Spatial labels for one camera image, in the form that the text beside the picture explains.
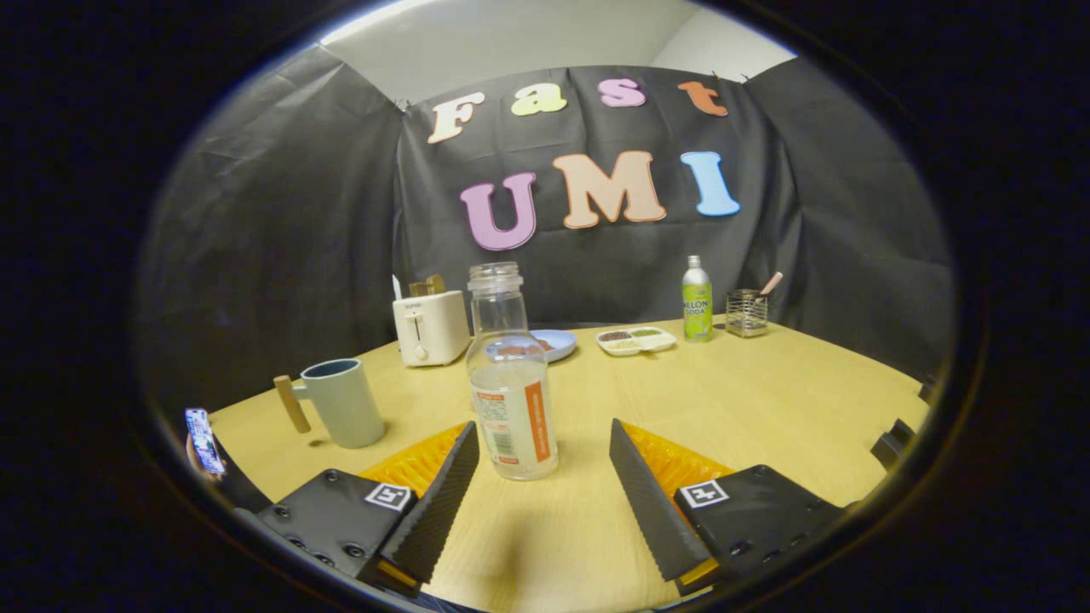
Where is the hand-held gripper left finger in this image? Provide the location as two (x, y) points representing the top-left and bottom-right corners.
(255, 420), (482, 597)

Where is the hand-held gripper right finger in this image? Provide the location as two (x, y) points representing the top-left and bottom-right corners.
(609, 417), (844, 597)

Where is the clear juice bottle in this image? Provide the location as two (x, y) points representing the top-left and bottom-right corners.
(465, 261), (560, 482)

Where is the pale green cup wooden handle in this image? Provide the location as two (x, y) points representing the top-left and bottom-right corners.
(272, 358), (387, 450)

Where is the green soda bottle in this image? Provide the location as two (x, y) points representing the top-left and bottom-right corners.
(681, 255), (714, 343)

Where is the wooden table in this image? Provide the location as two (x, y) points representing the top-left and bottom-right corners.
(209, 317), (929, 613)

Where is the white divided dish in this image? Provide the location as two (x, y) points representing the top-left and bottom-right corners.
(595, 326), (678, 357)

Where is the white toaster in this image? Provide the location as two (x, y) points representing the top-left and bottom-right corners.
(392, 289), (472, 368)

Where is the blue plate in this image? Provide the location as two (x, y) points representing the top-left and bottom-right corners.
(530, 329), (578, 364)

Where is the clear utensil holder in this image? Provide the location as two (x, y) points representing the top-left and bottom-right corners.
(726, 289), (769, 339)

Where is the smartphone with lit screen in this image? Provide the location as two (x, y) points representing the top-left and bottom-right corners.
(185, 408), (227, 476)

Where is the black table clamp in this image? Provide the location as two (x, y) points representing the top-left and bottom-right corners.
(870, 417), (917, 471)

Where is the black backdrop cloth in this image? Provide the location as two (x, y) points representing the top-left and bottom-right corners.
(136, 43), (955, 418)

